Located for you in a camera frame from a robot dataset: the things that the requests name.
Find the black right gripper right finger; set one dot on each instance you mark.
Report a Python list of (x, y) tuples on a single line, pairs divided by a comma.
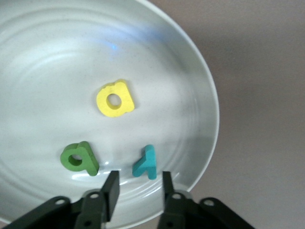
[(181, 214)]

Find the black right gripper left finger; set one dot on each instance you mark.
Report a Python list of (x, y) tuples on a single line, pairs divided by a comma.
[(95, 212)]

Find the green foam letter p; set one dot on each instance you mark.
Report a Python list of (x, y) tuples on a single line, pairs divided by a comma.
[(89, 159)]

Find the teal foam letter y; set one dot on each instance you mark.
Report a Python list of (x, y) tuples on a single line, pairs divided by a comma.
[(149, 162)]

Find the yellow foam letter a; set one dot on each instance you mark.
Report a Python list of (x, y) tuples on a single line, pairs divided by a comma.
[(126, 100)]

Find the brown table cover sheet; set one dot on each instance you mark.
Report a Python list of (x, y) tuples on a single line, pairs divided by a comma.
[(262, 95)]

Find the beige round plate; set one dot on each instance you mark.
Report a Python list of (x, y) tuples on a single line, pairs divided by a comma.
[(59, 59)]

